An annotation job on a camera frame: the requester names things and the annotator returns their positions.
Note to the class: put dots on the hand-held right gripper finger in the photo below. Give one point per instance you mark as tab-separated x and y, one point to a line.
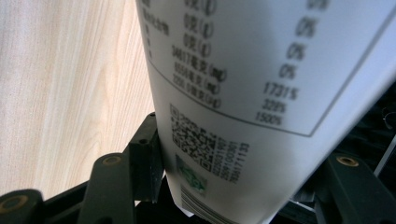
146	161

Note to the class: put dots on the white and blue bag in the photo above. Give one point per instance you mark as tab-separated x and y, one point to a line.
249	62

